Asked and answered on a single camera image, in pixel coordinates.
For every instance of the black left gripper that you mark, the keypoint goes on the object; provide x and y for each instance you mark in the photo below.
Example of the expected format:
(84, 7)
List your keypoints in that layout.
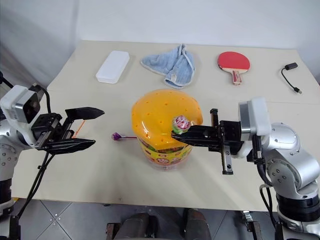
(48, 127)

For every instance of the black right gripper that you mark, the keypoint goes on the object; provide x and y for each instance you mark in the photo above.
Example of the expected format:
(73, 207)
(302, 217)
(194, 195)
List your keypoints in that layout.
(230, 135)

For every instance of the pink green lollipop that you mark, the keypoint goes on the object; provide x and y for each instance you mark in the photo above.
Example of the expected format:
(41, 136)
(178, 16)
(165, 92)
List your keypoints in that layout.
(181, 123)

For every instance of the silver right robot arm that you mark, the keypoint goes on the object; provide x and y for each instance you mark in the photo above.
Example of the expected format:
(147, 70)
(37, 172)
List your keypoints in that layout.
(290, 162)

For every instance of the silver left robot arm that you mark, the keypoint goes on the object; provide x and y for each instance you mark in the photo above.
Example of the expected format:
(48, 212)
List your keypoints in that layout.
(7, 155)

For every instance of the clear printed lollipop jar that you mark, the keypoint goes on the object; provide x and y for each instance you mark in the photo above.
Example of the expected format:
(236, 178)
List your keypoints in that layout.
(162, 157)

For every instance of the yellow perforated jar lid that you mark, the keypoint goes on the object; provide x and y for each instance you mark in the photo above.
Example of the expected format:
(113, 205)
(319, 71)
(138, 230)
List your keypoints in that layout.
(157, 115)

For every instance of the lollipop with orange stick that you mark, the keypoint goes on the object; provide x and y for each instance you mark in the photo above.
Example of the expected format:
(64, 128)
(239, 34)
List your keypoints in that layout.
(79, 128)

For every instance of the purple lollipop with pink stick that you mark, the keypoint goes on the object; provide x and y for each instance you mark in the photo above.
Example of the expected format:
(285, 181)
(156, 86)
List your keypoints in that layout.
(116, 136)

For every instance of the white rectangular plastic box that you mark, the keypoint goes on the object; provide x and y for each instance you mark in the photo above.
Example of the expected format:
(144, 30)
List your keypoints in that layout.
(112, 67)

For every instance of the light blue towel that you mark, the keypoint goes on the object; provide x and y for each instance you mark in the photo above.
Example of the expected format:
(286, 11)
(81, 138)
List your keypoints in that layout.
(172, 65)

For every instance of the red table tennis paddle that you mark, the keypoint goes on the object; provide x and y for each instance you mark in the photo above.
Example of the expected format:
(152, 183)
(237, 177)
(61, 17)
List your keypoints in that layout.
(233, 61)

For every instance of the dark rounded shape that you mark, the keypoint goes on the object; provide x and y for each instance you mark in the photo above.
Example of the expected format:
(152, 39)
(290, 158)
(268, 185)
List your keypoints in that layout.
(197, 225)
(137, 226)

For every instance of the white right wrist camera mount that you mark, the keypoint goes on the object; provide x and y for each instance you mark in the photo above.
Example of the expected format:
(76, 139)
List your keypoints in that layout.
(257, 120)

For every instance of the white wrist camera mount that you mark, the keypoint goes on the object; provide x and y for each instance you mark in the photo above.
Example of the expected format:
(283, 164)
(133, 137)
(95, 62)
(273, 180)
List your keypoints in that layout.
(257, 120)
(15, 100)

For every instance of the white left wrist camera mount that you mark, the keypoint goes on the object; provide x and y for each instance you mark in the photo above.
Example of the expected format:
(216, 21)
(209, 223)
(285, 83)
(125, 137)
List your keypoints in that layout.
(15, 100)

